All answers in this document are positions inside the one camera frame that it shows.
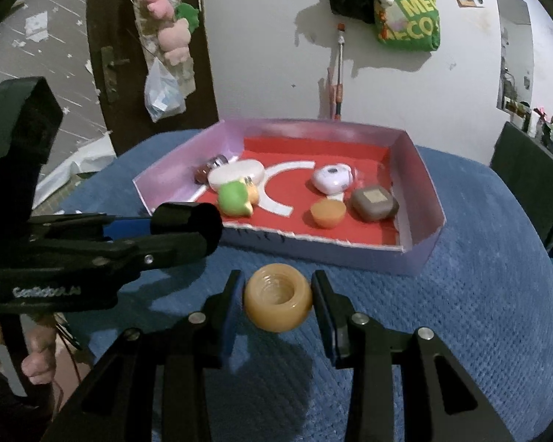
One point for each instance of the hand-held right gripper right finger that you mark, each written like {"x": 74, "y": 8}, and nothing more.
{"x": 325, "y": 317}

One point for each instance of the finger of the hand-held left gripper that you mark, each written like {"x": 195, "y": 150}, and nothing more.
{"x": 156, "y": 253}
{"x": 124, "y": 226}

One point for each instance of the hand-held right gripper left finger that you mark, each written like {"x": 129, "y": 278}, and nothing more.
{"x": 230, "y": 317}

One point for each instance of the black cylinder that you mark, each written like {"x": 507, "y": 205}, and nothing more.
{"x": 186, "y": 223}

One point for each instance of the green frog toy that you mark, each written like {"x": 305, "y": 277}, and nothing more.
{"x": 232, "y": 198}

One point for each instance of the studded metal cylinder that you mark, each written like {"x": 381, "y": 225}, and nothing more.
{"x": 217, "y": 162}

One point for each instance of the white oval case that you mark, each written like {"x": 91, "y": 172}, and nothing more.
{"x": 237, "y": 174}

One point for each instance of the brown square case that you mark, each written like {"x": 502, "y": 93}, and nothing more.
{"x": 373, "y": 202}

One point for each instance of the pink oval device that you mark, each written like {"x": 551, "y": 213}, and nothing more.
{"x": 332, "y": 178}

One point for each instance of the pink cardboard box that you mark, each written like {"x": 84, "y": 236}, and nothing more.
{"x": 304, "y": 129}

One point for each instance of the person's left forearm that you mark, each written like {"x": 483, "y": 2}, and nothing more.
{"x": 4, "y": 414}

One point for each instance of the person's left hand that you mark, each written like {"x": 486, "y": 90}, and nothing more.
{"x": 39, "y": 359}

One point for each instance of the crumpled white sheet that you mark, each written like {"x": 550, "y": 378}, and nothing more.
{"x": 69, "y": 165}

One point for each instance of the clear plastic bag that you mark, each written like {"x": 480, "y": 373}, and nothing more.
{"x": 163, "y": 94}

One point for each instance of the dark brown door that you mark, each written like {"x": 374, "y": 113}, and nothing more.
{"x": 115, "y": 18}

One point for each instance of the pink plush toy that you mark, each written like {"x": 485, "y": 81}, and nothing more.
{"x": 159, "y": 4}
{"x": 175, "y": 41}

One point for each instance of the green plush toy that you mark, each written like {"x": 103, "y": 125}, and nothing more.
{"x": 189, "y": 16}

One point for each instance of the white and pink stick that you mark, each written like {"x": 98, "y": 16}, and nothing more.
{"x": 340, "y": 69}

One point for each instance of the row of bottles and figurines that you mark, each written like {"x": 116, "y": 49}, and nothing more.
{"x": 548, "y": 129}

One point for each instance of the green tote bag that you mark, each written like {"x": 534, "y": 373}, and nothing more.
{"x": 408, "y": 16}

